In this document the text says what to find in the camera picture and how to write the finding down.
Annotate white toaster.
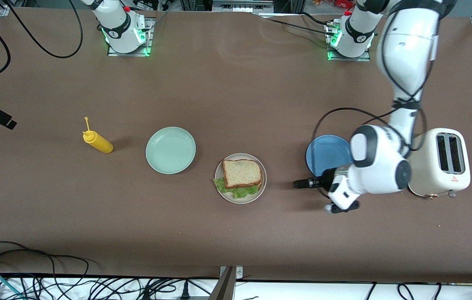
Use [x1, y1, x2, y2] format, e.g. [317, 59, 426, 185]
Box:
[407, 127, 471, 200]

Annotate grey metal box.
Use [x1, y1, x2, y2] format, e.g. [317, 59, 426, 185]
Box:
[212, 0, 274, 13]

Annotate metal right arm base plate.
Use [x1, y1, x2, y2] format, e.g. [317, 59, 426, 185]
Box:
[107, 17, 154, 57]

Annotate yellow mustard squeeze bottle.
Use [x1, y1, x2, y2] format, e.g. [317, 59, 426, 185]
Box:
[83, 116, 114, 154]

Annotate black base cable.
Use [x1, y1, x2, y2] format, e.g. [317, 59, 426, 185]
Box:
[267, 12, 338, 37]

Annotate blue plate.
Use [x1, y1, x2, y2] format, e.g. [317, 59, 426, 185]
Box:
[306, 134, 355, 178]

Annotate green lettuce leaf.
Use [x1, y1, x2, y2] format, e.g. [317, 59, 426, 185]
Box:
[213, 177, 261, 199]

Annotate brown table cover sheet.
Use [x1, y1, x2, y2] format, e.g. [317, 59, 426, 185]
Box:
[0, 7, 472, 284]

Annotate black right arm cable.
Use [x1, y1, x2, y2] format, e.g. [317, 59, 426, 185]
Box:
[0, 0, 83, 86]

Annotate grey metal bracket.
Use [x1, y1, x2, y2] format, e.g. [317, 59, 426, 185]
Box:
[207, 265, 244, 300]

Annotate beige plate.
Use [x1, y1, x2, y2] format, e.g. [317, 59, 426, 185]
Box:
[215, 153, 267, 205]

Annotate red snack packaging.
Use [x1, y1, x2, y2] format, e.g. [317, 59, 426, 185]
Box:
[313, 0, 355, 10]

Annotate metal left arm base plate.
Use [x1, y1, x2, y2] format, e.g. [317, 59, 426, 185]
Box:
[327, 23, 372, 62]

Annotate light green plate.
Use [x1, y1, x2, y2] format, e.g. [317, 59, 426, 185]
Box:
[145, 126, 197, 175]

